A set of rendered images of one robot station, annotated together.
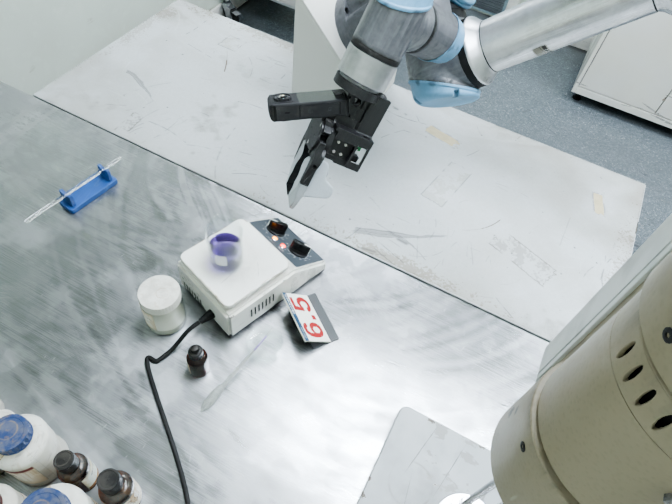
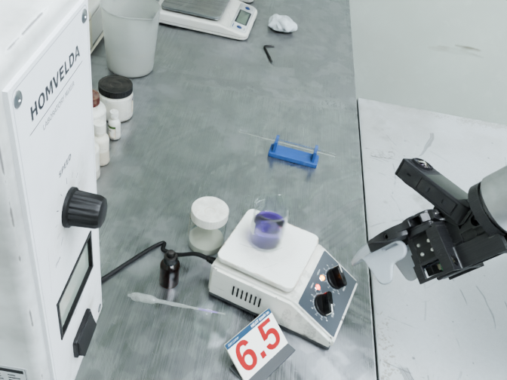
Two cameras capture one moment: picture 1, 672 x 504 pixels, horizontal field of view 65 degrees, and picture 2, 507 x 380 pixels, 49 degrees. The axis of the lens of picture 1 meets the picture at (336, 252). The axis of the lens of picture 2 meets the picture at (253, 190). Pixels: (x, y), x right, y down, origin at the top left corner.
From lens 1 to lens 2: 0.42 m
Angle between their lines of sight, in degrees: 46
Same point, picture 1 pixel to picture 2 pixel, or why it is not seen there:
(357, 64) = (495, 178)
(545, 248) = not seen: outside the picture
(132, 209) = (296, 185)
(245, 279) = (253, 259)
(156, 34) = (491, 135)
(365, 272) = not seen: outside the picture
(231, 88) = not seen: hidden behind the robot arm
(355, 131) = (452, 246)
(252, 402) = (151, 332)
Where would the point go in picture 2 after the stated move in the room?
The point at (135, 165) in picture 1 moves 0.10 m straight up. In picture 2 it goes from (340, 172) to (354, 131)
